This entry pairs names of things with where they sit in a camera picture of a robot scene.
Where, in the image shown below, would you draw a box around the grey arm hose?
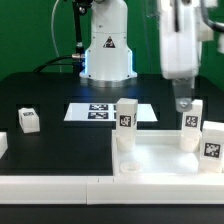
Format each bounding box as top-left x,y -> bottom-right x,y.
199,0 -> 224,34

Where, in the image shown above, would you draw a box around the black camera pole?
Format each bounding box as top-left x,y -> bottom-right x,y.
72,0 -> 93,72

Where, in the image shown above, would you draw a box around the white front fence bar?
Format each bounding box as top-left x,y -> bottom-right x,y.
0,174 -> 224,205

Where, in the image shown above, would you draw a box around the white thin cable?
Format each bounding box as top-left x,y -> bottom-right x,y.
50,0 -> 64,73

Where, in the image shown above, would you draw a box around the black cables behind table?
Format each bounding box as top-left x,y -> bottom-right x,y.
33,53 -> 86,74

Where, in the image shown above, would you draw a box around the white square table top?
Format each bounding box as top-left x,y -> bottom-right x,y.
111,130 -> 215,176

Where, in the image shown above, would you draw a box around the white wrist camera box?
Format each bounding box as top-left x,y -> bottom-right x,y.
200,0 -> 224,54

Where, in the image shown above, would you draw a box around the white part at left edge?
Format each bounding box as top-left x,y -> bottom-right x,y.
0,132 -> 8,159

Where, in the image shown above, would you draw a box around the white marker sheet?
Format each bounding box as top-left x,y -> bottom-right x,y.
64,103 -> 157,122

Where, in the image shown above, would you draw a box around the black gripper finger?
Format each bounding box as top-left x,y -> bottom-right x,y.
172,77 -> 195,112

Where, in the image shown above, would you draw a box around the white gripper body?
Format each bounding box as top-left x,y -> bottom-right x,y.
159,0 -> 200,79

